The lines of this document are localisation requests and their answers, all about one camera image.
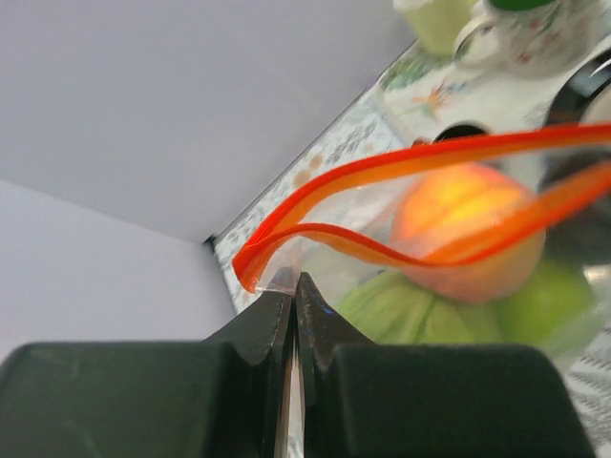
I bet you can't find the pale yellow mug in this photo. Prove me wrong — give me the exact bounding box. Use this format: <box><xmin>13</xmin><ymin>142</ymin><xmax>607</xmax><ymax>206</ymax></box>
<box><xmin>392</xmin><ymin>0</ymin><xmax>475</xmax><ymax>57</ymax></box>

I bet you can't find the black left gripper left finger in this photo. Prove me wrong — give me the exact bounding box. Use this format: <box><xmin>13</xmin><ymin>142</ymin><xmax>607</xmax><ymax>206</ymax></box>
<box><xmin>1</xmin><ymin>268</ymin><xmax>292</xmax><ymax>457</ymax></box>

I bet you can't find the clear zip top bag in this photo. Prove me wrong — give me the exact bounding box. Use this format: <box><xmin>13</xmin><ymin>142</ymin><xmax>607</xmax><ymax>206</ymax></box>
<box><xmin>232</xmin><ymin>122</ymin><xmax>610</xmax><ymax>360</ymax></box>

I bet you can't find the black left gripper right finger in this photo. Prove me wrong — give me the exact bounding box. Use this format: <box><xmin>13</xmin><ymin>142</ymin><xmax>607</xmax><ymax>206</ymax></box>
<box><xmin>294</xmin><ymin>274</ymin><xmax>595</xmax><ymax>457</ymax></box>

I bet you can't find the green interior floral mug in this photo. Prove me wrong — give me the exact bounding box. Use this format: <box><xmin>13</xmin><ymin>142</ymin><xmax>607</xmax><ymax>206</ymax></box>
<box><xmin>453</xmin><ymin>1</ymin><xmax>603</xmax><ymax>77</ymax></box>

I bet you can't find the fake green apple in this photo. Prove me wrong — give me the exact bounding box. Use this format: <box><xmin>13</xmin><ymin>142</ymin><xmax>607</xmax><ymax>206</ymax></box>
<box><xmin>489</xmin><ymin>258</ymin><xmax>596</xmax><ymax>346</ymax></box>

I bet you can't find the floral serving tray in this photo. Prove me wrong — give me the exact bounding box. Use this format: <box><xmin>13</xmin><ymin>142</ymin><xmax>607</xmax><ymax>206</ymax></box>
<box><xmin>375</xmin><ymin>46</ymin><xmax>574</xmax><ymax>145</ymax></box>

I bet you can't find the striped rim ceramic plate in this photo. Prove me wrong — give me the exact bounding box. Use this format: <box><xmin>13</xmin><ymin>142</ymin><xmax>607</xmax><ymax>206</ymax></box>
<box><xmin>543</xmin><ymin>49</ymin><xmax>610</xmax><ymax>127</ymax></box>

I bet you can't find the small orange black cup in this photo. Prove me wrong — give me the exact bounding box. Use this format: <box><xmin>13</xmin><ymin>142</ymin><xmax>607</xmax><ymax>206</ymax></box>
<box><xmin>411</xmin><ymin>123</ymin><xmax>489</xmax><ymax>146</ymax></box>

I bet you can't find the fake peach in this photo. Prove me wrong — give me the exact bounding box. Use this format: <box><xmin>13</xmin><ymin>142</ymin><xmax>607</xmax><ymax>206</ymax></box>
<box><xmin>390</xmin><ymin>162</ymin><xmax>545</xmax><ymax>303</ymax></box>

